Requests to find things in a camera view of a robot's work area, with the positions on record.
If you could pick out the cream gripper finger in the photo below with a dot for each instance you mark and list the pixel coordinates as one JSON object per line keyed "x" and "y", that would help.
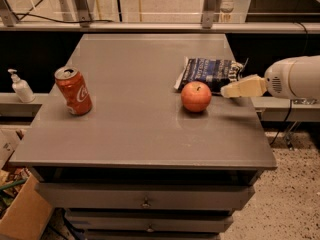
{"x": 249, "y": 86}

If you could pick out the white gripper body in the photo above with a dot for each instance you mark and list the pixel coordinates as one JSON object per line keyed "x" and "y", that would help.
{"x": 277, "y": 78}

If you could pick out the blue chip bag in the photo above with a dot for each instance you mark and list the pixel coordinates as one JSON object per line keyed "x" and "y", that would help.
{"x": 215, "y": 73}

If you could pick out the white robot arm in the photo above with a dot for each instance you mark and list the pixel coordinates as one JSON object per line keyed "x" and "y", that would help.
{"x": 290, "y": 78}

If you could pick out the red apple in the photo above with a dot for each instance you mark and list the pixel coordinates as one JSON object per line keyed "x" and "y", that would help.
{"x": 196, "y": 96}

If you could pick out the grey drawer cabinet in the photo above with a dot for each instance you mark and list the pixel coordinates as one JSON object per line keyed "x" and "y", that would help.
{"x": 138, "y": 133}

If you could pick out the red cola can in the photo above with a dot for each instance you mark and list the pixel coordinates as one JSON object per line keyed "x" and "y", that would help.
{"x": 71, "y": 83}

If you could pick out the grey metal railing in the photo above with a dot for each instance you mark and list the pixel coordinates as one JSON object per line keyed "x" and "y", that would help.
{"x": 168, "y": 16}

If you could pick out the grey drawer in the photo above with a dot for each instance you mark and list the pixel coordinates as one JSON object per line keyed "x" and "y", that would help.
{"x": 145, "y": 197}
{"x": 150, "y": 221}

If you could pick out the grey top drawer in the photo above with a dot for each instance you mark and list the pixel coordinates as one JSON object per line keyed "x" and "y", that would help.
{"x": 145, "y": 197}

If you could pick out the white pump bottle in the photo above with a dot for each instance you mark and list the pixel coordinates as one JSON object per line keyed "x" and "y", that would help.
{"x": 21, "y": 87}

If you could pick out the cardboard box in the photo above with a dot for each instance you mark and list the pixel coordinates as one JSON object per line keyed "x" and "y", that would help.
{"x": 27, "y": 216}

